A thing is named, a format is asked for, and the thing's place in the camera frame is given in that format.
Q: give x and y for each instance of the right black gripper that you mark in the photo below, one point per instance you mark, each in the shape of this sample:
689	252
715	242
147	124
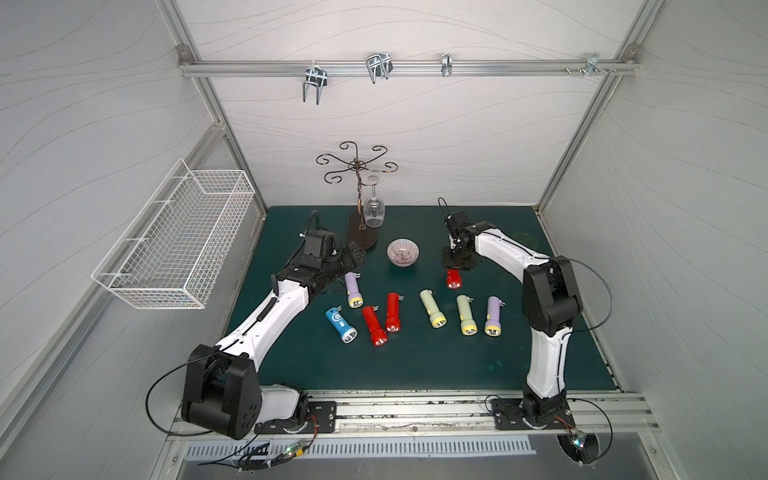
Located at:
458	258

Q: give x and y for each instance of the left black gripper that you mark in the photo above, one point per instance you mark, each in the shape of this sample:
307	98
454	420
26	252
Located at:
345	261

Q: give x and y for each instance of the red flashlight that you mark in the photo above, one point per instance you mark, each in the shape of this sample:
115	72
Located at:
377	334
393	321
454	279

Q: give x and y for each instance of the pale green flashlight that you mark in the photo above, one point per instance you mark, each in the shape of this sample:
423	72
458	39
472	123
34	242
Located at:
468	324
436	316

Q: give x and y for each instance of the purple flashlight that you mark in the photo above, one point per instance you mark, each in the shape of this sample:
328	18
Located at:
354	296
492	326

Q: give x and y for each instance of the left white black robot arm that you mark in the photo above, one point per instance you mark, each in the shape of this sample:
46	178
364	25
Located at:
222	391

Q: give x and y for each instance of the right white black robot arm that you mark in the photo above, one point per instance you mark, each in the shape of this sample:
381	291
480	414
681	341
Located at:
550	303

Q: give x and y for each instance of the blue flashlight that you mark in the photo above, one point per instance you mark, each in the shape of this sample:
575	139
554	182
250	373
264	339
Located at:
346	331

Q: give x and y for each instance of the dark metal cup stand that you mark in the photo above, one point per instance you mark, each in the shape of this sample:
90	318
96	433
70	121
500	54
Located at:
358	230

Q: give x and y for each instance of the pink patterned bowl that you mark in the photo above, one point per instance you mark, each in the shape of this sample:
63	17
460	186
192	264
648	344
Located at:
403	252

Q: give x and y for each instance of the clear wine glass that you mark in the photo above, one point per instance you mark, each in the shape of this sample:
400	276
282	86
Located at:
373	207

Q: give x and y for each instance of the green table mat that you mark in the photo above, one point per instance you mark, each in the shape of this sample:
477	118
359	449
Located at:
310	355

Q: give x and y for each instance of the metal hook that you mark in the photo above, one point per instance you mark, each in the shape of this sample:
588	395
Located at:
591	67
379	65
446	65
316	79

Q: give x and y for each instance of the white wire basket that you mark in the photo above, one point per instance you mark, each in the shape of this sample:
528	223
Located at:
171	253

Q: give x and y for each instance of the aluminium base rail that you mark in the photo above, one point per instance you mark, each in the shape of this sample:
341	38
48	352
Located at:
468	412

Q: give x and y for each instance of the aluminium cross rail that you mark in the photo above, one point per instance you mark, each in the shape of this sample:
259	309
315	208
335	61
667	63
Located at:
401	68

